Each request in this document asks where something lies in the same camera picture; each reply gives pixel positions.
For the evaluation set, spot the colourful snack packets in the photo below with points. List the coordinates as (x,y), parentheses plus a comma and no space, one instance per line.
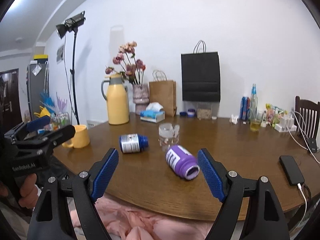
(273,113)

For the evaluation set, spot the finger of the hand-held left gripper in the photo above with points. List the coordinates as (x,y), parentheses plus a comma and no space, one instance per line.
(37,123)
(58,135)

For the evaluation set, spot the pink speckled vase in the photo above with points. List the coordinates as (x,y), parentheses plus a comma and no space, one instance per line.
(140,97)

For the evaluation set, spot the blue bottle with white label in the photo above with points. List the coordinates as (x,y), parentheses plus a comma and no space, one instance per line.
(131,143)

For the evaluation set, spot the blue feather duster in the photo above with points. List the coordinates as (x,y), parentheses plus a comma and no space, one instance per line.
(47,102)

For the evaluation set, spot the yellow mug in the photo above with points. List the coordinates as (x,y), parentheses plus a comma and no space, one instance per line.
(81,137)

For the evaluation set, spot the brown paper bag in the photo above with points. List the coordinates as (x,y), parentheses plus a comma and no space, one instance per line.
(162,95)

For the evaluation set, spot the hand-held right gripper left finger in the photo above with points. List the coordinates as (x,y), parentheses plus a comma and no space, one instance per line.
(106,175)

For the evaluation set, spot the blue drink can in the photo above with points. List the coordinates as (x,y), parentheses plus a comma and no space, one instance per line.
(244,108)

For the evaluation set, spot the person's left hand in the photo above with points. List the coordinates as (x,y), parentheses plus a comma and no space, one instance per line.
(27,190)

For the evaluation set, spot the black studio light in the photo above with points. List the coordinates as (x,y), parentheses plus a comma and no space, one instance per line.
(72,21)

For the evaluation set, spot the yellow box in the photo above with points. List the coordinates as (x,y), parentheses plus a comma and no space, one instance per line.
(40,57)

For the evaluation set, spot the black light stand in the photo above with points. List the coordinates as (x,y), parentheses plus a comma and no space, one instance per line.
(73,80)

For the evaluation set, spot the small white bottle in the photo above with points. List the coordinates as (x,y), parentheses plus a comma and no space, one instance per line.
(263,121)

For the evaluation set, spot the glass of yellow liquid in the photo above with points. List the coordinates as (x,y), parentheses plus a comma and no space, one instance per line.
(255,126)

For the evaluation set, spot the grey refrigerator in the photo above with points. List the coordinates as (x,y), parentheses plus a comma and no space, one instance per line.
(37,87)

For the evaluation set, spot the clear plastic container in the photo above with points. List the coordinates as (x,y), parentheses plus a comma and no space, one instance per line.
(204,111)

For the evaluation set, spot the blue tissue box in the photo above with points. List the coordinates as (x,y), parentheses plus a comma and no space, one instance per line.
(152,116)

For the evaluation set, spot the black phone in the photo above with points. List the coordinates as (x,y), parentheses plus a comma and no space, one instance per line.
(291,168)

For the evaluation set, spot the purple bottle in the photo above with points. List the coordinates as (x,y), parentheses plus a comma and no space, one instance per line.
(178,161)

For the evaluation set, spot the white power strip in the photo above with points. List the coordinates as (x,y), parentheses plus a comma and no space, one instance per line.
(285,127)

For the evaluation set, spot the pink cloth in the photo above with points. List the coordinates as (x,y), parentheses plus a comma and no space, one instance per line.
(150,226)

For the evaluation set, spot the black power adapter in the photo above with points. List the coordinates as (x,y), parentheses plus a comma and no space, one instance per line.
(313,145)

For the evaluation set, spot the dried pink flowers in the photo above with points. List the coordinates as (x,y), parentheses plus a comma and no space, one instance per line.
(141,63)

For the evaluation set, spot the small blue jar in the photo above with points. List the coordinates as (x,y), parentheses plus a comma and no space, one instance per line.
(191,113)

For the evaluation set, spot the crumpled white tissue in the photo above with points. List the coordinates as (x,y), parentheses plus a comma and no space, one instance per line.
(234,120)

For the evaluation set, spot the dark wooden chair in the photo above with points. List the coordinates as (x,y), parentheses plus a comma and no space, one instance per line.
(306,115)

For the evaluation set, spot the clear glass cup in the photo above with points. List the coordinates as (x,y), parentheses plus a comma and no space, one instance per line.
(168,135)

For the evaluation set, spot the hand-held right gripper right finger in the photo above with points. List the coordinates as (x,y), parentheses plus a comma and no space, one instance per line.
(210,175)

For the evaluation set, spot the yellow thermos jug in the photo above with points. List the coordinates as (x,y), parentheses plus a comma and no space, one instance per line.
(117,102)

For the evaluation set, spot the clear glass bottle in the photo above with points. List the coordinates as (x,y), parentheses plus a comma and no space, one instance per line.
(253,102)

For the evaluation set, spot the purple decorative plant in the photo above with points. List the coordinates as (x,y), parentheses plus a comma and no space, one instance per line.
(62,103)

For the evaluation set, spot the dark wooden door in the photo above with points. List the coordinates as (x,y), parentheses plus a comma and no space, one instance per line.
(11,97)

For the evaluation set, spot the black paper bag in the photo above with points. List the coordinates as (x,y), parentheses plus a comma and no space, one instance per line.
(200,75)

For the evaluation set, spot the blue jar lid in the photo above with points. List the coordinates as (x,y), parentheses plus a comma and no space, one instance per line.
(183,113)

